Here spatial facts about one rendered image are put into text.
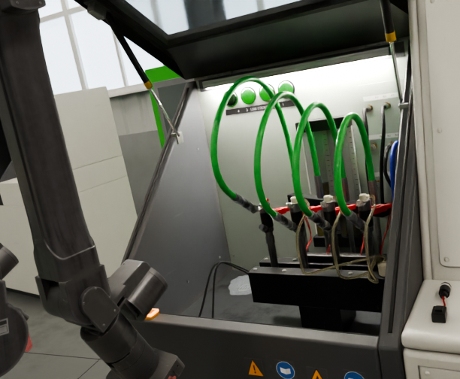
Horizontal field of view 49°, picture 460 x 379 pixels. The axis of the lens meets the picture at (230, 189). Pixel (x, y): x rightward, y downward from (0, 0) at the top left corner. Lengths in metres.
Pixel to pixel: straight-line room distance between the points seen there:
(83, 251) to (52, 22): 6.15
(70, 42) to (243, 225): 5.19
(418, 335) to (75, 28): 5.93
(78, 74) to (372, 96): 5.35
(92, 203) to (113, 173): 0.31
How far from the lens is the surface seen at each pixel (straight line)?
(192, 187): 1.49
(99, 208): 4.14
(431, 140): 1.09
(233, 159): 1.54
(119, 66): 6.15
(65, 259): 0.61
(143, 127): 6.03
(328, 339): 0.98
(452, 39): 1.10
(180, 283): 1.45
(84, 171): 4.07
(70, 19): 6.48
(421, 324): 0.94
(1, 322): 0.57
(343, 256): 1.21
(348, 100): 1.37
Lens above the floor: 1.44
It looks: 12 degrees down
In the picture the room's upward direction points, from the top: 11 degrees counter-clockwise
